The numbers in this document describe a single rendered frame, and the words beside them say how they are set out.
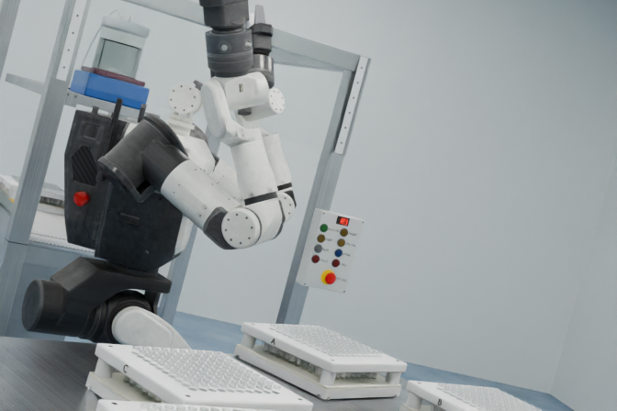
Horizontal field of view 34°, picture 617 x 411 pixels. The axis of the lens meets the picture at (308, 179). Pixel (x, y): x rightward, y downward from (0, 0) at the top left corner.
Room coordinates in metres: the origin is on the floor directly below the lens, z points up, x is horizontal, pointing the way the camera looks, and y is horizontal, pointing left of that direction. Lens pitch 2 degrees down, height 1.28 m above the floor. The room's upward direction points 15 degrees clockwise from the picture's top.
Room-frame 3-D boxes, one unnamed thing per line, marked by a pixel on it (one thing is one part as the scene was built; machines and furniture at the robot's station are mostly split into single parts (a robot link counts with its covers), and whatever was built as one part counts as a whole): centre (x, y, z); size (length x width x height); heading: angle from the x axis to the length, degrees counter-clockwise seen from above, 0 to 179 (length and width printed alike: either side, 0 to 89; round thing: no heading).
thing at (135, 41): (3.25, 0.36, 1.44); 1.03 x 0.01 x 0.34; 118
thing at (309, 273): (3.48, -0.13, 0.94); 0.17 x 0.06 x 0.26; 118
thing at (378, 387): (2.03, -0.12, 0.84); 0.24 x 0.24 x 0.02; 50
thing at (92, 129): (2.27, 0.37, 1.09); 0.34 x 0.30 x 0.36; 179
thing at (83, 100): (3.43, 0.82, 1.22); 0.62 x 0.38 x 0.04; 28
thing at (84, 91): (3.29, 0.69, 1.28); 0.21 x 0.20 x 0.09; 118
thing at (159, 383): (1.54, 0.08, 0.89); 0.25 x 0.24 x 0.02; 132
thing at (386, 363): (2.03, -0.12, 0.89); 0.25 x 0.24 x 0.02; 140
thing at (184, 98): (2.27, 0.31, 1.29); 0.10 x 0.07 x 0.09; 179
